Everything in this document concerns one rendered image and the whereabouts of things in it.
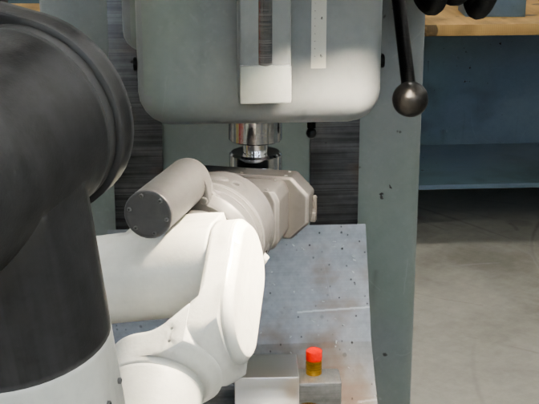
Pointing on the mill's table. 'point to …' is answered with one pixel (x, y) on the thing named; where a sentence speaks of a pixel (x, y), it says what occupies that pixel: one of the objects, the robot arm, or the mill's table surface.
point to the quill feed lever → (401, 101)
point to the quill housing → (350, 109)
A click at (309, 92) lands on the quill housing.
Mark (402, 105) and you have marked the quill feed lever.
